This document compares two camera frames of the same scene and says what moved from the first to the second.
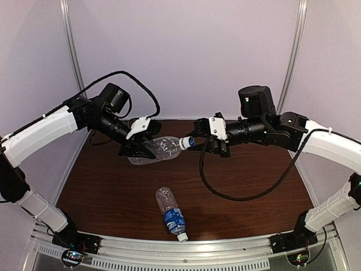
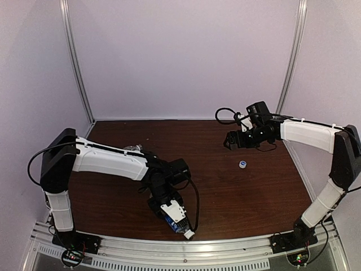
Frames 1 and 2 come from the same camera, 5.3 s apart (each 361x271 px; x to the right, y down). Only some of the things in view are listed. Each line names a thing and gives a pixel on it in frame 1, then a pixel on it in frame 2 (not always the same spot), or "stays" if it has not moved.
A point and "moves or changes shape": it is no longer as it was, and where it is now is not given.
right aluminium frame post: x=302 y=14 stays
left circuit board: x=72 y=258 stays
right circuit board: x=299 y=258 stays
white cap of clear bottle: x=186 y=142 -> x=242 y=164
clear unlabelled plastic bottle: x=163 y=148 moves or changes shape
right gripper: x=215 y=140 -> x=235 y=138
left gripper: x=135 y=141 -> x=154 y=204
